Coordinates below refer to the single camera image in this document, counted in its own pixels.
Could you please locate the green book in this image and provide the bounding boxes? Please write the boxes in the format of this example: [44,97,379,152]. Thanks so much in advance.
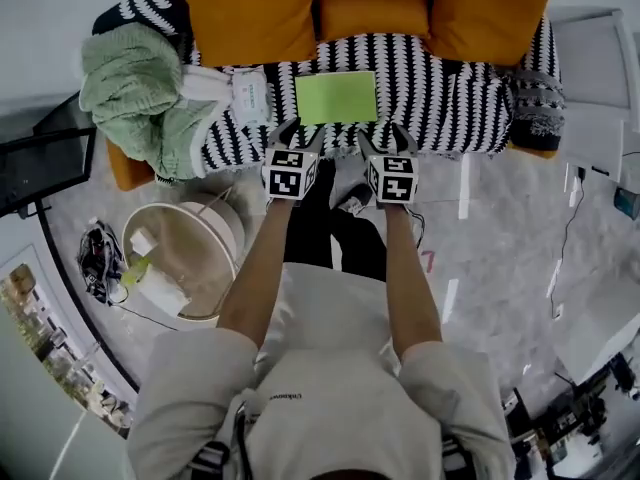
[294,70,379,127]

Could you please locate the green drink bottle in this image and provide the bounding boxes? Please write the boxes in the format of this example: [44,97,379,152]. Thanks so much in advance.
[119,257,152,290]

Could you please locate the white side cabinet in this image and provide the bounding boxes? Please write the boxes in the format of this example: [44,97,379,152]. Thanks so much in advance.
[546,7,640,185]

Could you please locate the grey black patterned cushion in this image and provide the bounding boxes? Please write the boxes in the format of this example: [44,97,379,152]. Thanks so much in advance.
[508,67,568,154]

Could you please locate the black chest cable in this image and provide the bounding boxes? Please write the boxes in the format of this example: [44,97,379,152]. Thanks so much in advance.
[234,400,254,480]

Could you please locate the person's grey sweatshirt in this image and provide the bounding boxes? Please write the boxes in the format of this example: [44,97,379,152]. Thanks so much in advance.
[127,262,516,480]

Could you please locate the large orange cushion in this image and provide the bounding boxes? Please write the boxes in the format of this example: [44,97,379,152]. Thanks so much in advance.
[427,0,558,67]
[167,0,322,69]

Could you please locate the person's left forearm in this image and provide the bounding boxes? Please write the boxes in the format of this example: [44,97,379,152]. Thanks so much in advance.
[217,198,297,353]

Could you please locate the white wet wipes packet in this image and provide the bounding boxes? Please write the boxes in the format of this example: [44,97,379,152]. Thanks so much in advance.
[229,67,274,125]

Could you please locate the green knitted blanket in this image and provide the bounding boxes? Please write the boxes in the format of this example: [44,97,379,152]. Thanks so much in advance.
[78,23,222,182]

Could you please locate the black metal frame chair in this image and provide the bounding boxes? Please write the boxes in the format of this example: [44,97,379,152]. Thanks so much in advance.
[0,90,99,220]

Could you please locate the white pillow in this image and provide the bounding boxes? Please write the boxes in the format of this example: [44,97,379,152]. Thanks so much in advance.
[138,265,194,319]

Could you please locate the small white box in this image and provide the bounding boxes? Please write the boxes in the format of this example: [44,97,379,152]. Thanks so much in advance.
[129,230,161,257]

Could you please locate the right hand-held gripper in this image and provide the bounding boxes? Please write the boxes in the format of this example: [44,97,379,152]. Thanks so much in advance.
[355,122,420,209]

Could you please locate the black white shoulder strap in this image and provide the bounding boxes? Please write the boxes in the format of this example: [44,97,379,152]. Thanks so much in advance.
[192,437,234,480]

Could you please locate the long black floor cable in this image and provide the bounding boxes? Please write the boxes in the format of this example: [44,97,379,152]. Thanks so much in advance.
[112,302,180,332]

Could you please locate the black white patterned sofa throw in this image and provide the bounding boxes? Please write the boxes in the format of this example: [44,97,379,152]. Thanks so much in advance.
[92,0,567,173]

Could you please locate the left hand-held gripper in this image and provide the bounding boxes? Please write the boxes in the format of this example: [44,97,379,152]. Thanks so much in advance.
[263,117,327,208]

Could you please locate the tangle of black cables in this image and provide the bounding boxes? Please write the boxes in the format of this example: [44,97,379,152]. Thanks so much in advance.
[75,220,131,307]

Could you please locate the round glass coffee table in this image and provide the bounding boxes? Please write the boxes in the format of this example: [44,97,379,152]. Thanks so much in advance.
[121,193,247,324]

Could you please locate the small orange cushion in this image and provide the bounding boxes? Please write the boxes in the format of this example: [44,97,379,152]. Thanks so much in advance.
[317,0,433,44]

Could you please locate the person's black trousers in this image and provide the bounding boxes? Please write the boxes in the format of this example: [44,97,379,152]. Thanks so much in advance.
[282,160,389,285]

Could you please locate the black adapter cable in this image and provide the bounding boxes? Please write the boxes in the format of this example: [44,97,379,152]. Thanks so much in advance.
[548,166,587,320]

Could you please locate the blue cup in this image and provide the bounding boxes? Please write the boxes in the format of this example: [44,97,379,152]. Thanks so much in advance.
[613,186,640,216]

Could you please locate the person's right forearm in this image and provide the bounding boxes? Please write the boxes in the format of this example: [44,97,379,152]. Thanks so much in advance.
[382,202,444,363]

